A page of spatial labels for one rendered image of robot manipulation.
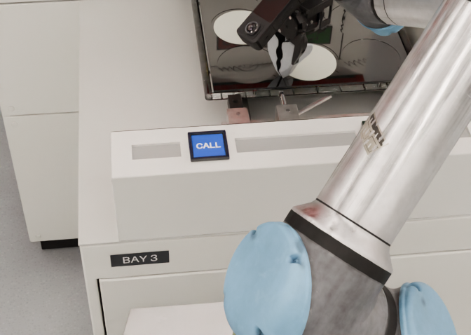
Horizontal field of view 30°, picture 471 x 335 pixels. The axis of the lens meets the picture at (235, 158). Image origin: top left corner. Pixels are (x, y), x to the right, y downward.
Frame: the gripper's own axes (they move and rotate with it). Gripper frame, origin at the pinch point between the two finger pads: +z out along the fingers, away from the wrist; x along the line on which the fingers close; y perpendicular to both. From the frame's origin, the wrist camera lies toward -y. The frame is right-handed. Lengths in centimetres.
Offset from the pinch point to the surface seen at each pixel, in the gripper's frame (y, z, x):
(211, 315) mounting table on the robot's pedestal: -36.0, 9.3, -24.5
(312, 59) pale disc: 7.8, 1.2, -0.1
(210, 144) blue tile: -23.4, -5.1, -9.4
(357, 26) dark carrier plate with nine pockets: 20.8, 1.4, 1.4
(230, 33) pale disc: 1.6, 1.2, 14.2
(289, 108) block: -4.6, 0.5, -7.1
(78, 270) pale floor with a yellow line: -16, 91, 51
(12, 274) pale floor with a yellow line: -30, 91, 61
